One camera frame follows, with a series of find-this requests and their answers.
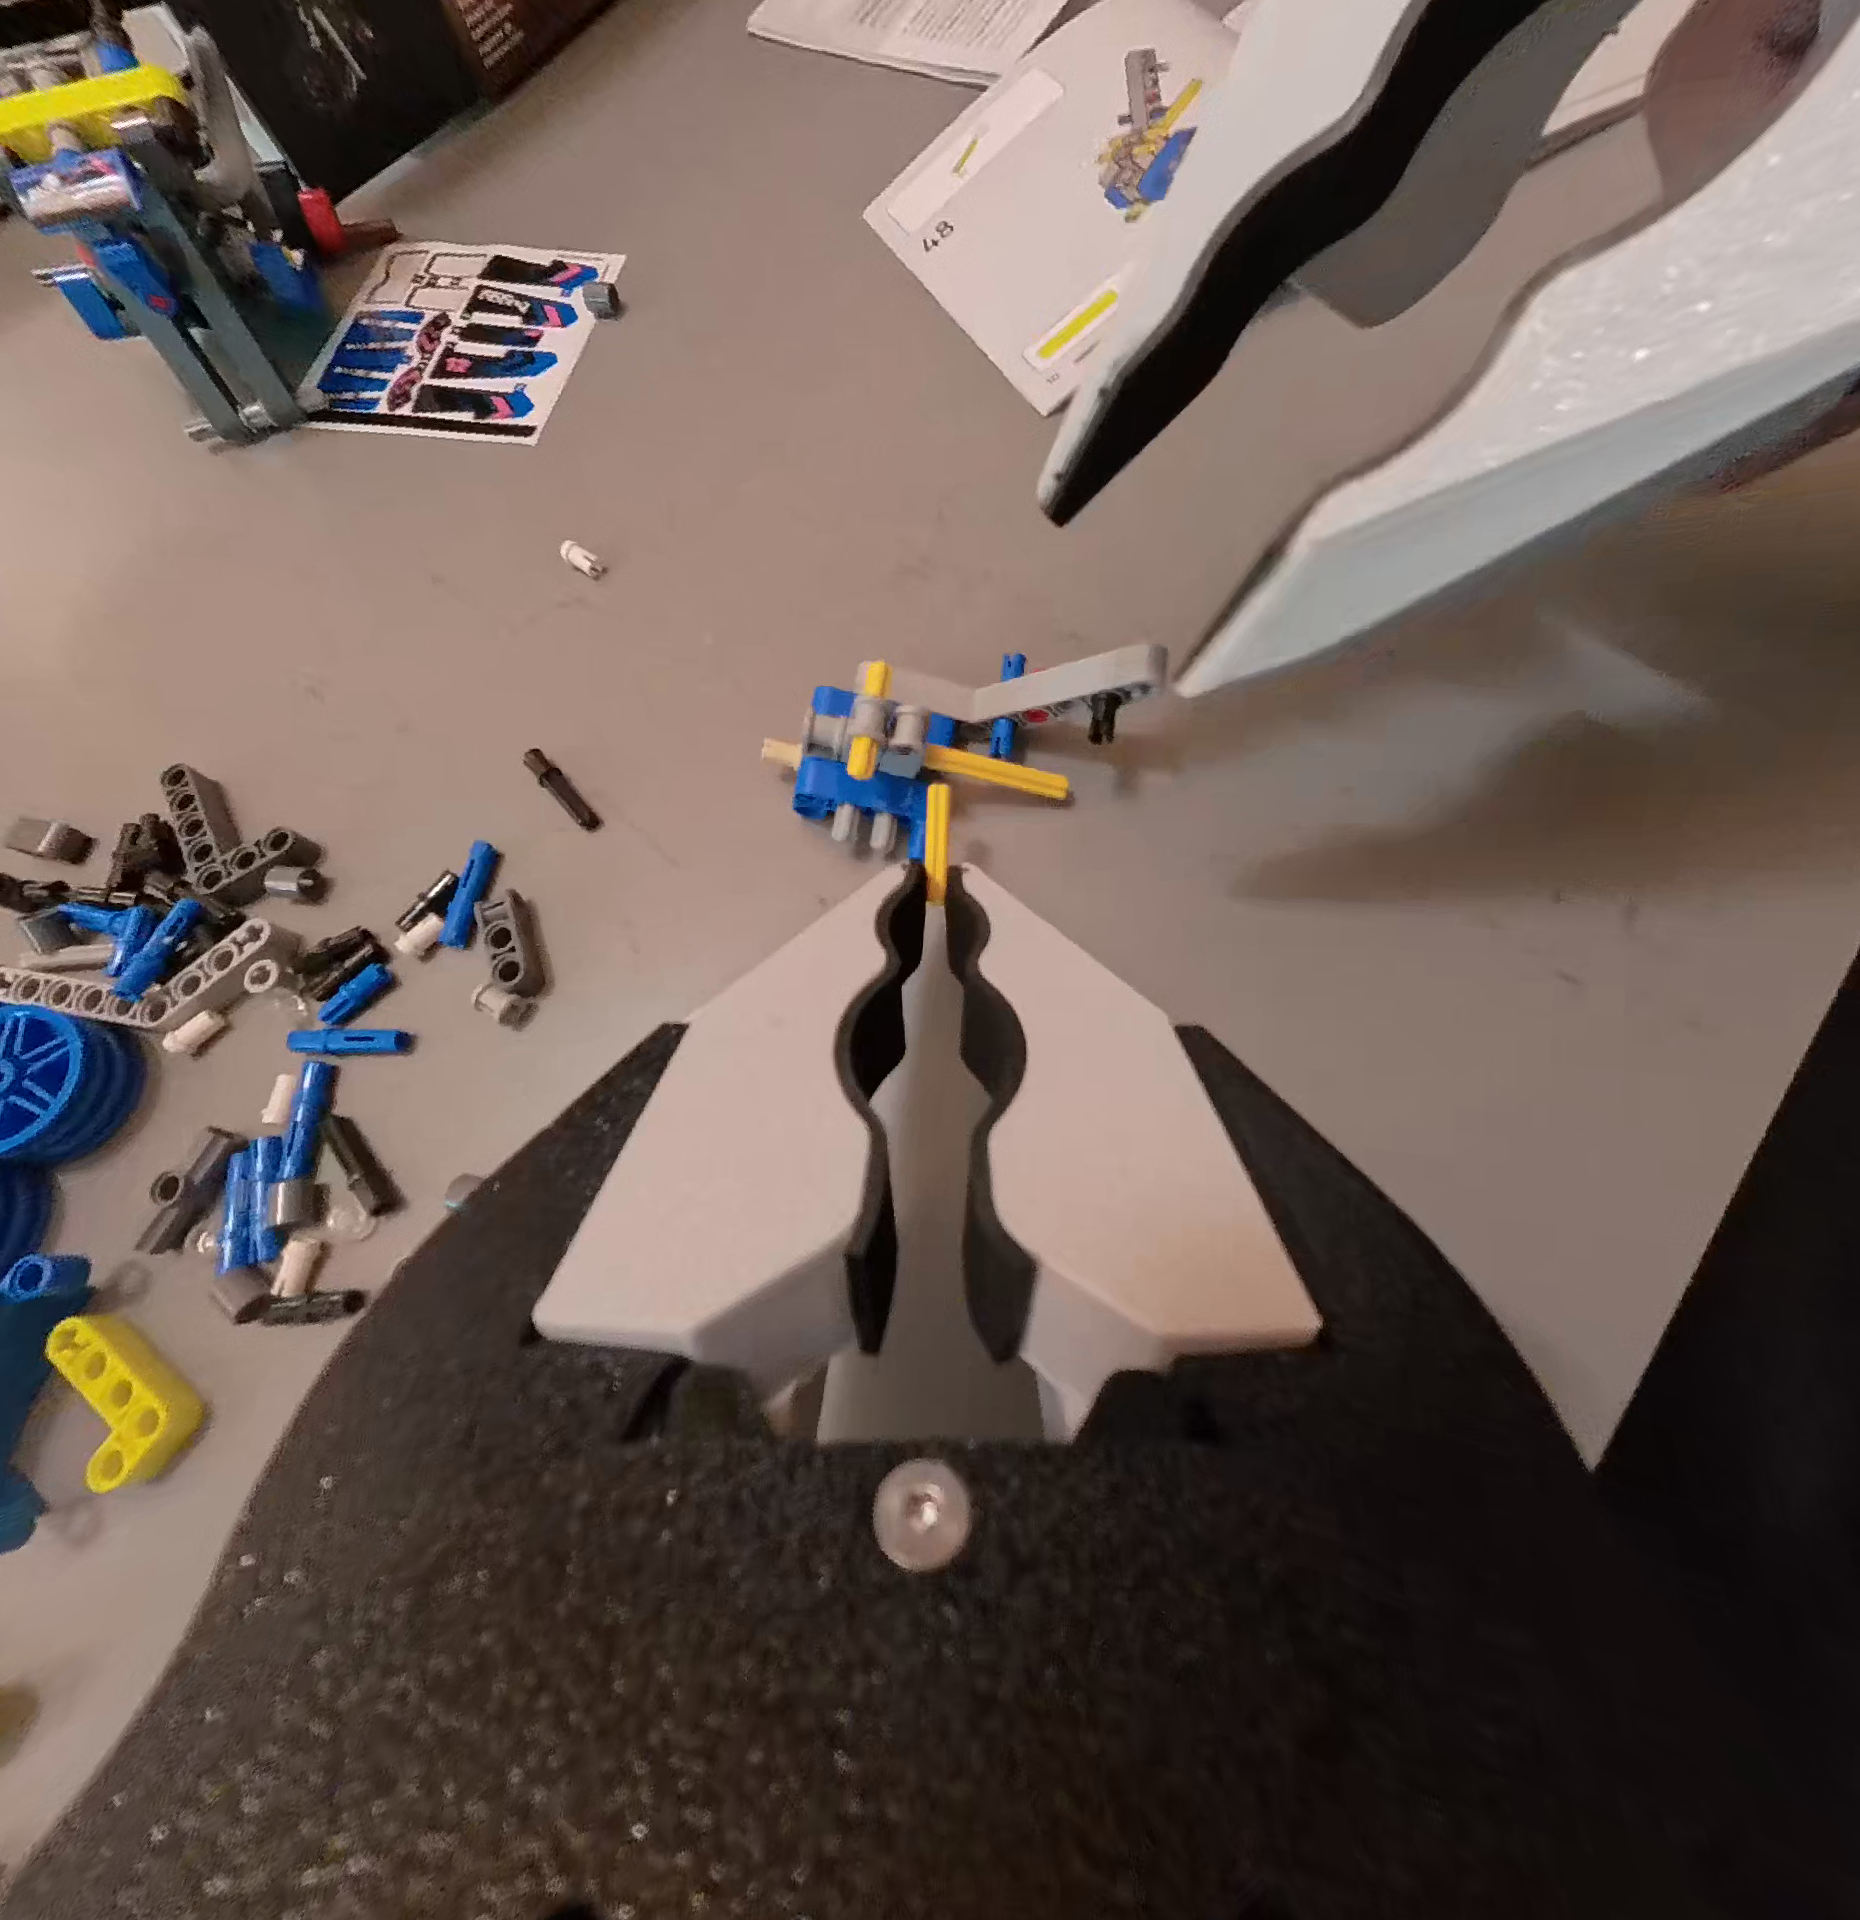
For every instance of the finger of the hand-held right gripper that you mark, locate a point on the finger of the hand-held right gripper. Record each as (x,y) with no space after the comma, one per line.
(1243,145)
(1587,432)

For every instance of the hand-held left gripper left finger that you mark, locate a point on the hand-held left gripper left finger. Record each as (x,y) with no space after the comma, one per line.
(704,1197)

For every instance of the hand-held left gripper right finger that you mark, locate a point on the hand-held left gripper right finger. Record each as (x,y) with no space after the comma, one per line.
(1142,1197)

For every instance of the small blue grey lego assembly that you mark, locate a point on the small blue grey lego assembly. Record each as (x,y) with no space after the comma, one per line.
(854,765)

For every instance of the pile of lego pieces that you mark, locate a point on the pile of lego pieces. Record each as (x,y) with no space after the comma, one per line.
(240,960)

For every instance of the black lego pin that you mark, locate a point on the black lego pin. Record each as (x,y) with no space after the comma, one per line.
(558,791)

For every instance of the small white lego pin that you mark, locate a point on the small white lego pin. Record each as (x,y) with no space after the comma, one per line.
(581,560)

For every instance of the small grey lego connector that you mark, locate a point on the small grey lego connector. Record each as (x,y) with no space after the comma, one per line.
(597,298)

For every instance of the lego sticker sheet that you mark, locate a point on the lego sticker sheet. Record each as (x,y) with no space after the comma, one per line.
(461,363)

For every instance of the dark cardboard lego box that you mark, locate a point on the dark cardboard lego box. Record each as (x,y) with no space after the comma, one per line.
(361,70)

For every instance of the partly built lego vehicle chassis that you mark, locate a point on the partly built lego vehicle chassis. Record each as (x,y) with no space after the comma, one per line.
(147,271)

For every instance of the person's right hand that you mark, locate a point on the person's right hand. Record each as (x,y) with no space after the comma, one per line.
(1757,70)

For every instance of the white printed paper leaflet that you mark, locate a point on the white printed paper leaflet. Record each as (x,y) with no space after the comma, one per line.
(898,35)

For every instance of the person's dark clothing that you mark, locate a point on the person's dark clothing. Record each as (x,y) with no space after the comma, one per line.
(1769,1347)

